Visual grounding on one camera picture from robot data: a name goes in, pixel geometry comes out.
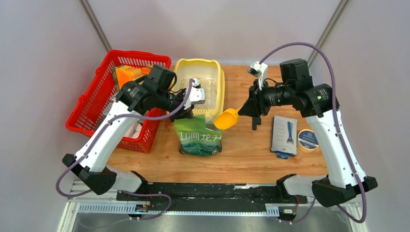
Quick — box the black bag sealing clip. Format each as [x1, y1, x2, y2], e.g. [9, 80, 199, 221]
[252, 116, 262, 131]

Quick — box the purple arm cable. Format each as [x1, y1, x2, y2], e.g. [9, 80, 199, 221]
[56, 78, 195, 197]
[259, 42, 367, 224]

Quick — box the yellow litter box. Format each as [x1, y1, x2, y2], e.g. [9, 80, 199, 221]
[172, 58, 225, 121]

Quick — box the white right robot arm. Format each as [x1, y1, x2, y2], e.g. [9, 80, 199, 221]
[239, 58, 378, 207]

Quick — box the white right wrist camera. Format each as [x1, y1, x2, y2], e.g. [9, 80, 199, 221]
[248, 61, 268, 91]

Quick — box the blue razor package box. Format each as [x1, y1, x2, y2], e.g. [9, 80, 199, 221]
[270, 116, 298, 159]

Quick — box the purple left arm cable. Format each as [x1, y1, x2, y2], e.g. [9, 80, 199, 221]
[56, 78, 195, 197]

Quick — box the green cat litter bag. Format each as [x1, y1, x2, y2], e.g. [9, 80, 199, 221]
[173, 116, 223, 156]

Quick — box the yellow litter scoop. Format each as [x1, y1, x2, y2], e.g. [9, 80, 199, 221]
[214, 108, 240, 130]

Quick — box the red plastic basket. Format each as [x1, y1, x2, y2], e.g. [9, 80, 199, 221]
[65, 50, 171, 153]

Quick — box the masking tape roll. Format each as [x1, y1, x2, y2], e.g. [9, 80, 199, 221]
[297, 129, 319, 153]

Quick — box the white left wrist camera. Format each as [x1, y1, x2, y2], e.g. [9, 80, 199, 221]
[189, 78, 205, 104]

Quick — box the orange sponge pack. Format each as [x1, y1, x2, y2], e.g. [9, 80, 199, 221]
[112, 65, 152, 91]

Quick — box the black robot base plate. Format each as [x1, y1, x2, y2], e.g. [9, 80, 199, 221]
[116, 182, 308, 213]

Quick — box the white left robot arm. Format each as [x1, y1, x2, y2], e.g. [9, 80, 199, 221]
[56, 65, 205, 201]

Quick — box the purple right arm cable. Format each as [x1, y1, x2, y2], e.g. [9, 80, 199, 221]
[259, 42, 367, 224]

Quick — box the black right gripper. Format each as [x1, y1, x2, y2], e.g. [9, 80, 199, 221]
[238, 79, 294, 118]

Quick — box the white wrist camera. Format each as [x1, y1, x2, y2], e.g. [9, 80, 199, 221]
[248, 61, 268, 91]
[189, 78, 205, 104]

